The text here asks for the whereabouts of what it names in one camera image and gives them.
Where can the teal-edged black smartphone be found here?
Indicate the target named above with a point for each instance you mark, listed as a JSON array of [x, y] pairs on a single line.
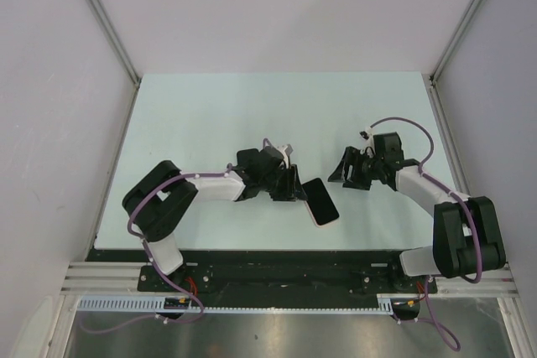
[[321, 202]]

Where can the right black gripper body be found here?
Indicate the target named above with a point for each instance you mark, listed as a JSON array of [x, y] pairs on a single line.
[[373, 163]]

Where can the pink phone case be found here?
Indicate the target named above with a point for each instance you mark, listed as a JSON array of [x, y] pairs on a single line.
[[312, 217]]

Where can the black phone case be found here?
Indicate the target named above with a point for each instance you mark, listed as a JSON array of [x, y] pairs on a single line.
[[247, 160]]

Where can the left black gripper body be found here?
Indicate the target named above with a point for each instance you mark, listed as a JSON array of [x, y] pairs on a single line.
[[278, 185]]

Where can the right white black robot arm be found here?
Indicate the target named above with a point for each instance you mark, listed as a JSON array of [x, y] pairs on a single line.
[[466, 240]]

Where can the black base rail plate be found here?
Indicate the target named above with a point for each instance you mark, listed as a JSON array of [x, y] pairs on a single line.
[[295, 278]]

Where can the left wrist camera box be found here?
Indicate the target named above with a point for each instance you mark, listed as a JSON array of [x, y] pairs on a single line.
[[285, 150]]

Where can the left aluminium frame post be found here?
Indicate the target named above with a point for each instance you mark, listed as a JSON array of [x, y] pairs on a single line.
[[111, 35]]

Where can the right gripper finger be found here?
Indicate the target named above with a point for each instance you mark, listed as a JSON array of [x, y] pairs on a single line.
[[356, 173], [343, 172]]

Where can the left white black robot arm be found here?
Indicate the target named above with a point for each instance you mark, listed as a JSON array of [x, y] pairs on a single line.
[[158, 202]]

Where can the right aluminium frame post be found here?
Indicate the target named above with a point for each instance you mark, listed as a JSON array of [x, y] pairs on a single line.
[[454, 41]]

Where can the aluminium frame post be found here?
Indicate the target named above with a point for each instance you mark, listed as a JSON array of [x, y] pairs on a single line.
[[111, 35], [454, 41]]

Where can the white slotted cable duct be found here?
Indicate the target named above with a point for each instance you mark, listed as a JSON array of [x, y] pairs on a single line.
[[177, 305]]

